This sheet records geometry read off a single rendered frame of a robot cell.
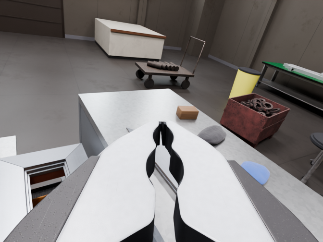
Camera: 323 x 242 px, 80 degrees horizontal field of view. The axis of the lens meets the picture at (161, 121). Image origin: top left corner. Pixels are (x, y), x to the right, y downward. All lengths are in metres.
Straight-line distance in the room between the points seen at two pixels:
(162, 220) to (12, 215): 0.50
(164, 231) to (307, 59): 6.90
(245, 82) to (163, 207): 4.10
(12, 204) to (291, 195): 0.95
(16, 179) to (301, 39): 7.24
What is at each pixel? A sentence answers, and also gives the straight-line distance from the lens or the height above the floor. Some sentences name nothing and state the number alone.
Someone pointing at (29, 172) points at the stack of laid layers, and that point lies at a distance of 1.00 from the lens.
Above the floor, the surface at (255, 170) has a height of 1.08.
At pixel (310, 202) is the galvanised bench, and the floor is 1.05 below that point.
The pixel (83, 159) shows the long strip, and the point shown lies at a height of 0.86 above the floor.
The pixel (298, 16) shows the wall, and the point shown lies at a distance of 7.60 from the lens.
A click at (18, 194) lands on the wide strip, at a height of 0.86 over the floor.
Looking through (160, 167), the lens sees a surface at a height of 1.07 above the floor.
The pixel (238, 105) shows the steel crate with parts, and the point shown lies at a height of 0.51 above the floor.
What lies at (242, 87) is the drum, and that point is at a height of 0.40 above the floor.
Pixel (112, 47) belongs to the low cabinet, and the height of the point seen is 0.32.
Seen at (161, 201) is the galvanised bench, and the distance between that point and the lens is 0.60.
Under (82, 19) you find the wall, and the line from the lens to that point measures 8.21.
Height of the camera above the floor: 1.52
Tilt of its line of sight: 29 degrees down
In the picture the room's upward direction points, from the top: 12 degrees clockwise
